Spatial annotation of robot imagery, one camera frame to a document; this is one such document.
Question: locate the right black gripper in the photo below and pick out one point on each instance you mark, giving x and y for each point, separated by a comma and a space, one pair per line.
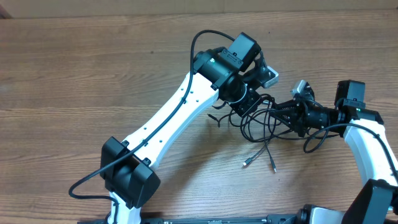
297, 116

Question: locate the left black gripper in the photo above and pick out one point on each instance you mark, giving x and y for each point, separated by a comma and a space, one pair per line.
252, 99

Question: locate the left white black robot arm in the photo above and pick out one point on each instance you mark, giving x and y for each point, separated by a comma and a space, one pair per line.
230, 74

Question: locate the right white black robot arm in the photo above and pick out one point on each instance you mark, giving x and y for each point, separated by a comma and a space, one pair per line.
364, 132

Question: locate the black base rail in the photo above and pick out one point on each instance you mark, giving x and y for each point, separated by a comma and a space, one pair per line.
217, 220

